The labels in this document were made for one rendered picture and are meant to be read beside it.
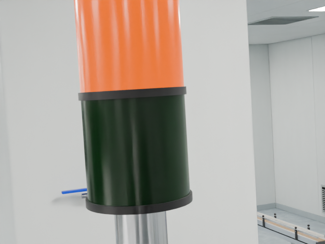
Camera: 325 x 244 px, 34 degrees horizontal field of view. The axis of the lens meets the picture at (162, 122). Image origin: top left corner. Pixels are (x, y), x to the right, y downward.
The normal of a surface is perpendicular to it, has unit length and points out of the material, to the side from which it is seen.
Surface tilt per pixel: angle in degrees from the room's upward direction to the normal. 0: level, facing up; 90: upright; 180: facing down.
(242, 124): 90
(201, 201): 90
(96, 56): 90
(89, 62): 90
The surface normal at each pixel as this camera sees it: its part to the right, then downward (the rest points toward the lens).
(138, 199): -0.01, 0.06
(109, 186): -0.46, 0.08
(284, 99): -0.93, 0.07
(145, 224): 0.25, 0.04
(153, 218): 0.49, 0.02
